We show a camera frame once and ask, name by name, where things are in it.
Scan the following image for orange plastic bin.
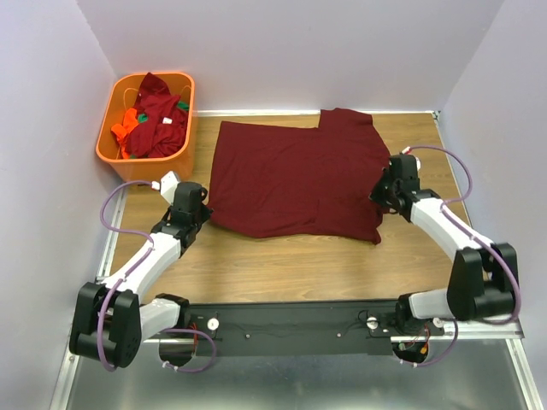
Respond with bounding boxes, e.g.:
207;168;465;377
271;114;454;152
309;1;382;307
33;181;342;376
96;72;197;182

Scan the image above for green shirt in bin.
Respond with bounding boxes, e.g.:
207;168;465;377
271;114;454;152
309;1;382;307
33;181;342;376
137;100;190;123

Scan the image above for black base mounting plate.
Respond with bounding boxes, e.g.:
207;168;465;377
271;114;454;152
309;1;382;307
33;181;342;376
159;299;444;365

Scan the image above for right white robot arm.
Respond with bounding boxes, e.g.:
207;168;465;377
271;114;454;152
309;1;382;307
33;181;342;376
371;153;521;335

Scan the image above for orange shirt in bin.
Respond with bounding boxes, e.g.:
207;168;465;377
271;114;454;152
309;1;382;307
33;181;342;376
110;108;138;159

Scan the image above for dark red shirt in bin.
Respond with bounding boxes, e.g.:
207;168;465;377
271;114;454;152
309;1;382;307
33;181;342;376
127;73;189;159

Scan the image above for maroon t shirt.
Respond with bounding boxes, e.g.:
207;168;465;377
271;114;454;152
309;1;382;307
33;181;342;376
209;108;390;244

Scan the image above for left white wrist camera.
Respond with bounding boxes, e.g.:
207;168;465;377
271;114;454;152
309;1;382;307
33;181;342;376
151;171;180;205

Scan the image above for aluminium extrusion rail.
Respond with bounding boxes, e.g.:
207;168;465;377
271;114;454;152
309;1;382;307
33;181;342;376
372;322;524;343

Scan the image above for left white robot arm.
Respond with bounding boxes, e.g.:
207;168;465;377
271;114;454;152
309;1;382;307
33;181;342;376
68;173;212;372

